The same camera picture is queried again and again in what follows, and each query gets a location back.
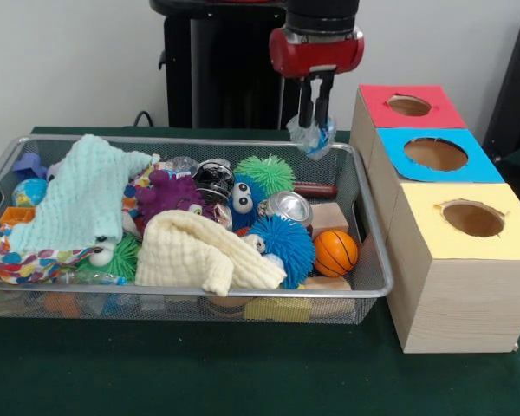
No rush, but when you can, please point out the blue spiky ball with eyes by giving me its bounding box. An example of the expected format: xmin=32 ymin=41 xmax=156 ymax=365
xmin=227 ymin=173 xmax=270 ymax=231

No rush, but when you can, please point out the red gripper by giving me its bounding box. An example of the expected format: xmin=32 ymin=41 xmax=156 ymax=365
xmin=269 ymin=26 xmax=366 ymax=129

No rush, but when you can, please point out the wooden three-hole sorting box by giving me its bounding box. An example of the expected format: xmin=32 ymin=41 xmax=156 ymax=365
xmin=349 ymin=83 xmax=520 ymax=354

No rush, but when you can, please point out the green spiky rubber ball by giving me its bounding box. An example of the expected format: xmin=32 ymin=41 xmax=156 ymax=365
xmin=234 ymin=154 xmax=296 ymax=194

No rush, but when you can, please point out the orange toy basketball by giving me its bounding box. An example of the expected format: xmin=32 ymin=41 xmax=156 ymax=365
xmin=313 ymin=228 xmax=360 ymax=277

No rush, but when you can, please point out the dark green tablecloth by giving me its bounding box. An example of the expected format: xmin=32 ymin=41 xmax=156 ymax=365
xmin=0 ymin=125 xmax=520 ymax=416

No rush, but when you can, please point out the crushed silver can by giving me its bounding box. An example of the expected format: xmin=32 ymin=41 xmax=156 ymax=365
xmin=259 ymin=190 xmax=315 ymax=229

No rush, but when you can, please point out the mint green knitted cloth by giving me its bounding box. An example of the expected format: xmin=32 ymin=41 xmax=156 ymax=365
xmin=11 ymin=133 xmax=161 ymax=255

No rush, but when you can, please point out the silver wire mesh bin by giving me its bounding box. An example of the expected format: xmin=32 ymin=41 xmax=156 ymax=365
xmin=0 ymin=134 xmax=394 ymax=326

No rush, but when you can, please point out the clear plastic bottle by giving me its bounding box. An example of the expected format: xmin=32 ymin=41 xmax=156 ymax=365
xmin=285 ymin=114 xmax=338 ymax=162

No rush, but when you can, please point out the purple spiky rubber toy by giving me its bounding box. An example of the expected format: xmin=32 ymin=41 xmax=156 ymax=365
xmin=136 ymin=169 xmax=220 ymax=231

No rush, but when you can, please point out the small globe ball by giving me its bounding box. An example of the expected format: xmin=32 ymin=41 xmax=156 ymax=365
xmin=11 ymin=178 xmax=49 ymax=208

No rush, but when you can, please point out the black flat panel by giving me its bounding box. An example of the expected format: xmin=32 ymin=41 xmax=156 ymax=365
xmin=483 ymin=6 xmax=520 ymax=161

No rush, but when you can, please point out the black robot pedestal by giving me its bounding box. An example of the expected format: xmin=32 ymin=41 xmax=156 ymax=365
xmin=149 ymin=0 xmax=311 ymax=131

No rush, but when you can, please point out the blue spiky rubber ball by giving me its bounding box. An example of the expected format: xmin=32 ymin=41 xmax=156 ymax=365
xmin=250 ymin=214 xmax=316 ymax=290

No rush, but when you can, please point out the colourful dotted cloth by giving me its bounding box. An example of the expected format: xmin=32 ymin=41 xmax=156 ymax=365
xmin=0 ymin=164 xmax=157 ymax=286

